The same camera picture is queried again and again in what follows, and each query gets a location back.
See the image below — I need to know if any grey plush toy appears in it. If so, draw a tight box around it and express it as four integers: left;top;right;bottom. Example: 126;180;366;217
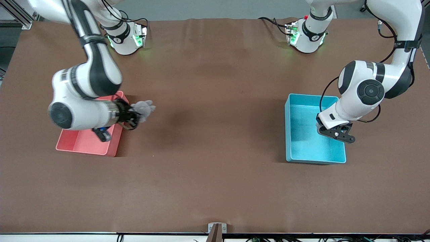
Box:
130;100;156;123

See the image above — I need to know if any blue plastic box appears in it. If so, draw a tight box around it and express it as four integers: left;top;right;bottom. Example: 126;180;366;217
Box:
285;93;347;164

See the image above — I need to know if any pink plastic box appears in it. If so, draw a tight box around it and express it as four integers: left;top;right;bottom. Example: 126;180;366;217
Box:
55;91;130;157

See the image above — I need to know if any brown table cover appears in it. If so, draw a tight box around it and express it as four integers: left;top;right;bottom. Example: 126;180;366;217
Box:
0;17;430;234

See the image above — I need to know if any metal base connector bracket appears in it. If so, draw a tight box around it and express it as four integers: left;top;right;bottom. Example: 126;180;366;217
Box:
285;21;300;46
132;24;148;48

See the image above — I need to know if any black base cable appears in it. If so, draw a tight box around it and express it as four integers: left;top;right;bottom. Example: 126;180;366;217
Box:
119;15;150;34
258;17;289;36

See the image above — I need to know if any table edge rail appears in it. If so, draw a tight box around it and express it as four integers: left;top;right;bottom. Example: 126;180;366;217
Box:
0;232;430;242

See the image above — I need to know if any aluminium frame post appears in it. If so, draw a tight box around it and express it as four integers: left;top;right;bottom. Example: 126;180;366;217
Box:
0;0;37;30

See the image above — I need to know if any brown mount bar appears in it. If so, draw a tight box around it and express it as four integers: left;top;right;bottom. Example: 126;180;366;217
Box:
206;224;223;242

